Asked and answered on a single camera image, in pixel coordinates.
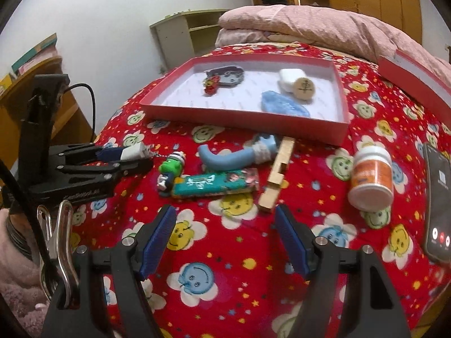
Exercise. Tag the wooden notched block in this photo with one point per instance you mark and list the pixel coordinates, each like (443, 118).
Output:
(278, 172)

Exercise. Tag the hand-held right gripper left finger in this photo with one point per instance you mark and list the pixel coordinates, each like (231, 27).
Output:
(156, 243)

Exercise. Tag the white jar orange label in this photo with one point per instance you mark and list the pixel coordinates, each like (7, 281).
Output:
(371, 179)

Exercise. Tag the pink quilt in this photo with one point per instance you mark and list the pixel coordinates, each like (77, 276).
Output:
(317, 21)

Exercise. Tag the wooden desk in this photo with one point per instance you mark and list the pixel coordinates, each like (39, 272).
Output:
(10, 119)

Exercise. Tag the beige shelf unit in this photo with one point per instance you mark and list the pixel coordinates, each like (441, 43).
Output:
(172, 38)

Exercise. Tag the red box lid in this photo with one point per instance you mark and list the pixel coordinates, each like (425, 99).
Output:
(415, 81)

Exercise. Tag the metal spring clip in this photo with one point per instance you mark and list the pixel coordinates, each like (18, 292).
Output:
(65, 225)

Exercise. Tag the red smiley flower blanket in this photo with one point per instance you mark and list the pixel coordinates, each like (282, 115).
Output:
(229, 253)

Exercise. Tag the stack of books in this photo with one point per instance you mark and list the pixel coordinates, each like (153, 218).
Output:
(35, 52)

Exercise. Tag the white USB charger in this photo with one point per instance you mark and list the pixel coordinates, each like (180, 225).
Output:
(132, 152)

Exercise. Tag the person's left forearm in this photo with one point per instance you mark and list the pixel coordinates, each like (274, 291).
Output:
(14, 288)

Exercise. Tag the red cardboard box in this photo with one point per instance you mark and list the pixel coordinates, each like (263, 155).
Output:
(246, 95)

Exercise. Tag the blue correction tape dispenser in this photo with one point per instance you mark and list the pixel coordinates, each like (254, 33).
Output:
(282, 104)

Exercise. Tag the green cartoon print lighter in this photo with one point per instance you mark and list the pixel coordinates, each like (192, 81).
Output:
(211, 183)

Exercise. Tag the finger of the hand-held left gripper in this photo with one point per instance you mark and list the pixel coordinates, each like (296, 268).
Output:
(102, 153)
(105, 172)

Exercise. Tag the round wooden chess piece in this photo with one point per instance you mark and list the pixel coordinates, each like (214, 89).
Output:
(303, 88)

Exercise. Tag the black smartphone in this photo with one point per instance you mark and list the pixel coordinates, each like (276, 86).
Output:
(438, 200)

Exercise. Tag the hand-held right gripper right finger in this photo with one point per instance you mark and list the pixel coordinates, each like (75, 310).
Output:
(292, 243)

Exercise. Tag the white earbuds case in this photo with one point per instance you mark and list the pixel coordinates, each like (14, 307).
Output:
(289, 77)

